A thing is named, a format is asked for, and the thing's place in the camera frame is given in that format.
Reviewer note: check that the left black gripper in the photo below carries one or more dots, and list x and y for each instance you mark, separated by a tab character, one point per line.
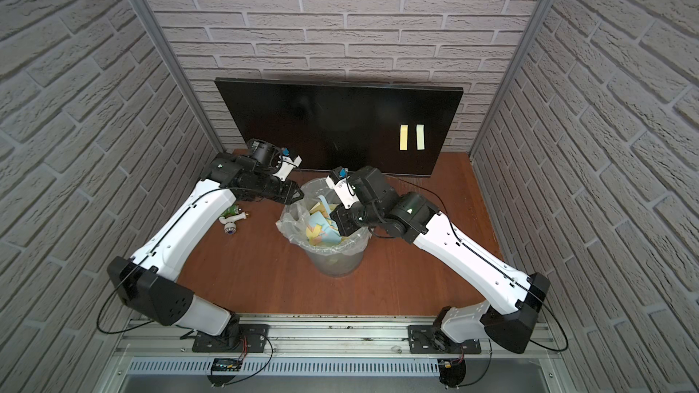
278	188

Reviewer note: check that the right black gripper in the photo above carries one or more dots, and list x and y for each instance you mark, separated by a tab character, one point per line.
340	215

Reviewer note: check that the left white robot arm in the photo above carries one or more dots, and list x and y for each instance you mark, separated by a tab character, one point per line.
147	281

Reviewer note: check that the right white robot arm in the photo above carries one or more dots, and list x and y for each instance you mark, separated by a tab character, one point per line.
513	299

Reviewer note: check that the pile of discarded sticky notes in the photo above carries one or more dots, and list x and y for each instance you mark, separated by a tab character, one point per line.
321	229

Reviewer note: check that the black flat monitor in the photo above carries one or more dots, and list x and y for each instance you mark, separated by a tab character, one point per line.
351	125

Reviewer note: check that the yellow sticky note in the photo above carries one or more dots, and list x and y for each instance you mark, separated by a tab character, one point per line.
404	137

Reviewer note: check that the light green sticky note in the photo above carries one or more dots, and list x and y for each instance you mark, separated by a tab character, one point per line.
420	137

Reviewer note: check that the clear plastic bin liner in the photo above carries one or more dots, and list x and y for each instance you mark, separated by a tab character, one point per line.
292	222

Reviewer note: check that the small green object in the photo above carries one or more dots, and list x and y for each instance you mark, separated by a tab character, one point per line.
235	212

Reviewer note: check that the mesh waste bin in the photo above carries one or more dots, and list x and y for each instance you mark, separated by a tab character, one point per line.
339	260

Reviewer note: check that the small green circuit board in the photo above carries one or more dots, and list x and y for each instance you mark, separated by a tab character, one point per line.
226	365

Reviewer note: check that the round black connector board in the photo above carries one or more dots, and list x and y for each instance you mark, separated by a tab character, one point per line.
451	373

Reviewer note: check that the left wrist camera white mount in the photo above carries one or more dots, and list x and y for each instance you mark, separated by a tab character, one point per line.
288	161

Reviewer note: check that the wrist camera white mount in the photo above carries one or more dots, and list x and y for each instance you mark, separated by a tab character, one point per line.
288	161
338	181

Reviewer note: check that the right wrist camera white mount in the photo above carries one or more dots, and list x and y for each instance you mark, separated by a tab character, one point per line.
338	181

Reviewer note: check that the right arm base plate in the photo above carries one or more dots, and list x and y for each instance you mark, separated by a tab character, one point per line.
425	339

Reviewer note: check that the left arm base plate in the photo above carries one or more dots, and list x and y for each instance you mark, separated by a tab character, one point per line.
232	340

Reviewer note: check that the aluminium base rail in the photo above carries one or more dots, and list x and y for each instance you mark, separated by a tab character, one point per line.
160	359

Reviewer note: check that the left aluminium corner post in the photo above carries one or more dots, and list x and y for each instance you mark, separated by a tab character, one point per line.
158	37

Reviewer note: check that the aluminium corner post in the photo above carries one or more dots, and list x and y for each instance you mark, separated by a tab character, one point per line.
158	37
529	35

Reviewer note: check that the right aluminium corner post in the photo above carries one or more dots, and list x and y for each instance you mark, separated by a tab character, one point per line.
529	35

